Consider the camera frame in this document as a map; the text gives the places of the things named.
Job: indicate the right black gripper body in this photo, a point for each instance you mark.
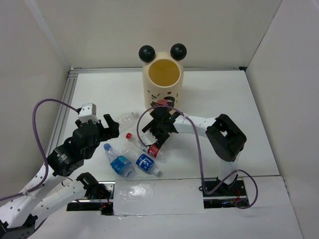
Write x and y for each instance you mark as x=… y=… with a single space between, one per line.
x=159 y=127

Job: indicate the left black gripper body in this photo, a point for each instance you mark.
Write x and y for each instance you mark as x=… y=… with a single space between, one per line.
x=102 y=136

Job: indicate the red label red cap bottle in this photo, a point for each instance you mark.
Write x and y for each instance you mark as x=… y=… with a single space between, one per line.
x=151 y=150

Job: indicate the clear bottle without label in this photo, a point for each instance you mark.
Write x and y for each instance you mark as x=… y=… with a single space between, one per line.
x=128 y=118

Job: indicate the light blue label bottle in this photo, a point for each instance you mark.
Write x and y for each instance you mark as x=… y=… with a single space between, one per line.
x=122 y=166

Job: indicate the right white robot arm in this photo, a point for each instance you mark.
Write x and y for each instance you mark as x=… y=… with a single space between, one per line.
x=225 y=137

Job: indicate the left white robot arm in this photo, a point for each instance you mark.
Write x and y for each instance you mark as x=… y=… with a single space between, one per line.
x=20 y=216

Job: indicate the cream bin with black ears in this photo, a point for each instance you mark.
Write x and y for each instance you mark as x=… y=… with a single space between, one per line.
x=162 y=74

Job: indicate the dark blue label bottle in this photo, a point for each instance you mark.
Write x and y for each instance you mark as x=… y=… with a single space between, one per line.
x=139 y=158

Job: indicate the shiny white tape sheet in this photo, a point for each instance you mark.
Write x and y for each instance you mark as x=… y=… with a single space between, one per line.
x=158 y=197

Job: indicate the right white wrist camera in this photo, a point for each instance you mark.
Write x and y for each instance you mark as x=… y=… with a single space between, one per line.
x=146 y=140

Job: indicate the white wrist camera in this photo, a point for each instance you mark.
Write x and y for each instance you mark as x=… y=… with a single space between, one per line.
x=146 y=140
x=87 y=113

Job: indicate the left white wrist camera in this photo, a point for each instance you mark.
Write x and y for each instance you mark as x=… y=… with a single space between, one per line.
x=87 y=113

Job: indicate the silver aluminium frame rail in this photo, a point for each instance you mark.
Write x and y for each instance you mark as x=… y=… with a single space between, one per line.
x=204 y=94

